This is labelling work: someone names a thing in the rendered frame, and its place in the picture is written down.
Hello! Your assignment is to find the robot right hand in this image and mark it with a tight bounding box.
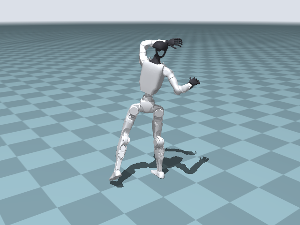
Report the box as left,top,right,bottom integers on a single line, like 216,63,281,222
188,77,200,89

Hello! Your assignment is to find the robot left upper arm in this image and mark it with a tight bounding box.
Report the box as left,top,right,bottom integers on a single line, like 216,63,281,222
139,44,149,66

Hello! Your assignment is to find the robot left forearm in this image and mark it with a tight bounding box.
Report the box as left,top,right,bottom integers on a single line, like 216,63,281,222
141,39,165,47

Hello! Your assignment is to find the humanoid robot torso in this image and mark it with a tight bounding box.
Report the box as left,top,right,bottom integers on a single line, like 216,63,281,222
139,57,167,113

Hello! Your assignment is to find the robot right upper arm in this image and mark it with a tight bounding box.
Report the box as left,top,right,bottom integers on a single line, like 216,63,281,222
163,66,183,95

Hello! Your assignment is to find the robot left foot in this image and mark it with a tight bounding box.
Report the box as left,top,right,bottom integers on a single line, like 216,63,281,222
109,170,122,180

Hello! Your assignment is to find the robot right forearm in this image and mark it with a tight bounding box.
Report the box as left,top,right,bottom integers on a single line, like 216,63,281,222
179,83,192,93

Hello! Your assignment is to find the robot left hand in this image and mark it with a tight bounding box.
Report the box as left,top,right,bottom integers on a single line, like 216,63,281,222
165,38,182,49

